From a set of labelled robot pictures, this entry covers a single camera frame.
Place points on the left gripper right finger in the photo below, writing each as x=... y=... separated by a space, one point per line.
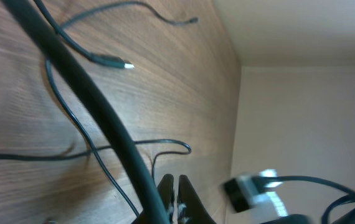
x=190 y=209

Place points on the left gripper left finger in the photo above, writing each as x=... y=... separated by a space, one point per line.
x=166 y=192

